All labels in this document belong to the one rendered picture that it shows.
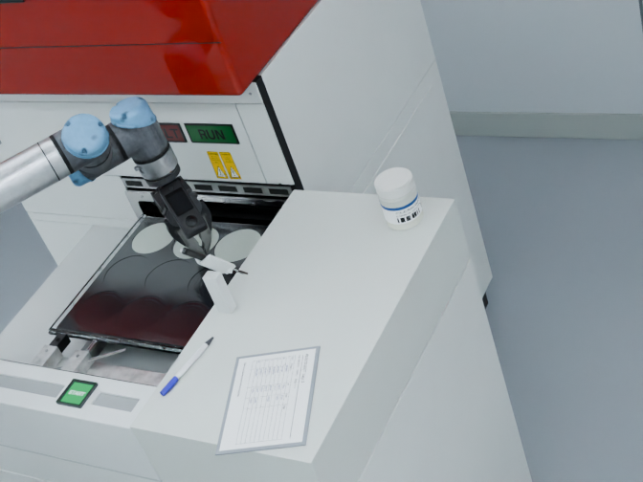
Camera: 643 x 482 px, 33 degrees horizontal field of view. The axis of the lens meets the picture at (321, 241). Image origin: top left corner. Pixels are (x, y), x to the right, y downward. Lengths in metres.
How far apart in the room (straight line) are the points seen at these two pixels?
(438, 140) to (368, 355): 1.11
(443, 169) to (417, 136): 0.18
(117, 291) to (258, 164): 0.39
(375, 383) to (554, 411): 1.16
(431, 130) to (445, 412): 0.89
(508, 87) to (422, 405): 1.95
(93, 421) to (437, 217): 0.71
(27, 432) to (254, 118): 0.72
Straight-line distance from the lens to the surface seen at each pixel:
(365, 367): 1.78
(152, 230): 2.38
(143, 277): 2.26
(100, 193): 2.55
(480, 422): 2.27
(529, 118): 3.81
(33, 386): 2.06
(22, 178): 1.92
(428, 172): 2.75
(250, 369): 1.84
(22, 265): 4.23
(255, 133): 2.16
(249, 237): 2.24
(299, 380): 1.79
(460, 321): 2.12
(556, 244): 3.39
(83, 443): 2.01
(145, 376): 2.07
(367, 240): 2.01
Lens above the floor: 2.18
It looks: 37 degrees down
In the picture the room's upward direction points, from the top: 21 degrees counter-clockwise
